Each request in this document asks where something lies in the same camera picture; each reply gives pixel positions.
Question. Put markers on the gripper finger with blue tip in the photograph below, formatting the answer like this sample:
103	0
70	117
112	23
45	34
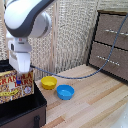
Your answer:
18	79

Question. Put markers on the brown dresser with drawers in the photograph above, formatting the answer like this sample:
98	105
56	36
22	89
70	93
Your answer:
111	50

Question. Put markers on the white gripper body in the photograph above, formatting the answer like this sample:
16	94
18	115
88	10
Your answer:
20	55

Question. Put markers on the blue bowl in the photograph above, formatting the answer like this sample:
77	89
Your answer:
65	91

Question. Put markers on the black fabric storage box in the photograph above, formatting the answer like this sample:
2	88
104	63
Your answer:
23	113

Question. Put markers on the yellow bowl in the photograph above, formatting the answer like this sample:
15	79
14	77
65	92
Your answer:
49	82

